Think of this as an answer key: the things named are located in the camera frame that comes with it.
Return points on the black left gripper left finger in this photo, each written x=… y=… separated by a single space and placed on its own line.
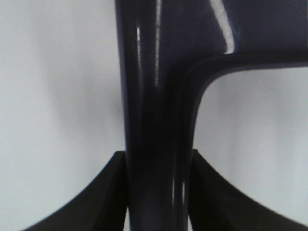
x=101 y=206

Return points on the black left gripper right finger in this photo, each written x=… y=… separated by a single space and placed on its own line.
x=216 y=205

